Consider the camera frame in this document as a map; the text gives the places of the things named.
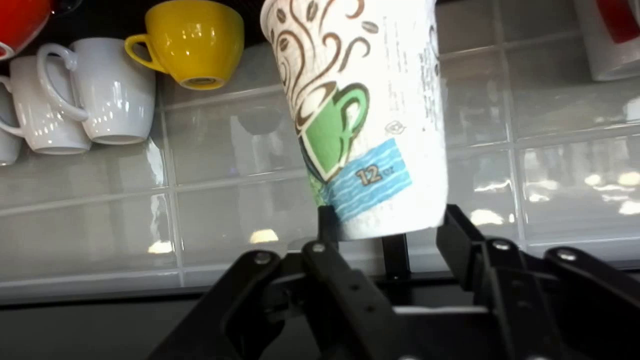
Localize yellow ceramic cup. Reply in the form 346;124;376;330
122;0;247;91

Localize red bowl with blue rim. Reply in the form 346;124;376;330
0;0;56;62

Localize paper cup with coffee print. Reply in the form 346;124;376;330
258;0;451;243

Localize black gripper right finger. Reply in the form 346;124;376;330
436;202;640;360

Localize white ceramic mug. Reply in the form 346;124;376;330
36;35;158;147
0;54;95;157
0;121;25;168

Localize white mug with red inside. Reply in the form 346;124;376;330
574;0;640;83

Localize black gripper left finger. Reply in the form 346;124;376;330
146;203;402;360

